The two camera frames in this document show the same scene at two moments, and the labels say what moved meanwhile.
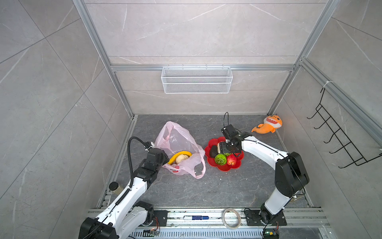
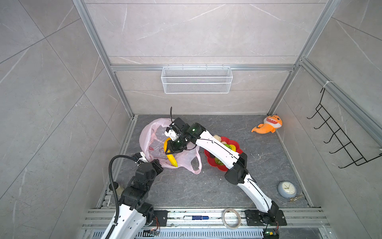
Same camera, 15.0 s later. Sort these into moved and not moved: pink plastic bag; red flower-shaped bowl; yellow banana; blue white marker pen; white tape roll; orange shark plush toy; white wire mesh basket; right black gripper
Moved: right black gripper; pink plastic bag; yellow banana
Not moved: blue white marker pen; orange shark plush toy; white tape roll; red flower-shaped bowl; white wire mesh basket
